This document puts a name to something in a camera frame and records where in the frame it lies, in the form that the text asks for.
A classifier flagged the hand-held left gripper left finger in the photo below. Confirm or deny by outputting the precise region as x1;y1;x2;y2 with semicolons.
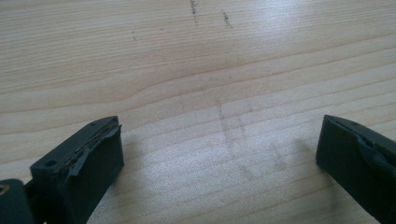
30;115;125;224

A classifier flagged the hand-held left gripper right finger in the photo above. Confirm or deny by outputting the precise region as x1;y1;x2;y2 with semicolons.
316;114;396;224

